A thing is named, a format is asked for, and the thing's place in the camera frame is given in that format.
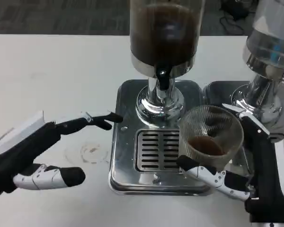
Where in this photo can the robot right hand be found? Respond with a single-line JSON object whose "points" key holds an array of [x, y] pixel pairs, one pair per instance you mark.
{"points": [[265, 170]]}

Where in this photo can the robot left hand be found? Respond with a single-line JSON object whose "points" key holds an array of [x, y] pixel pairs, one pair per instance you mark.
{"points": [[21, 151]]}

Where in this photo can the clear ribbed glass cup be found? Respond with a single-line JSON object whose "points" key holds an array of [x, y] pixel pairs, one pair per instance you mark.
{"points": [[203, 123]]}

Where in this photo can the steel drip grid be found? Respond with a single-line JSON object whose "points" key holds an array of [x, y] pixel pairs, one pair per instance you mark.
{"points": [[156, 151]]}

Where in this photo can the clear empty drink dispenser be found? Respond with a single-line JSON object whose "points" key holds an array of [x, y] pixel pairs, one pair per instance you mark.
{"points": [[267, 47]]}

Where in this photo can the black dispenser tap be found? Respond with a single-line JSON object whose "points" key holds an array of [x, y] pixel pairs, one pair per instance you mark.
{"points": [[163, 75]]}

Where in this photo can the drink dispenser with brown drink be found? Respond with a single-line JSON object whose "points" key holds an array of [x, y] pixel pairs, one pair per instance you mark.
{"points": [[163, 35]]}

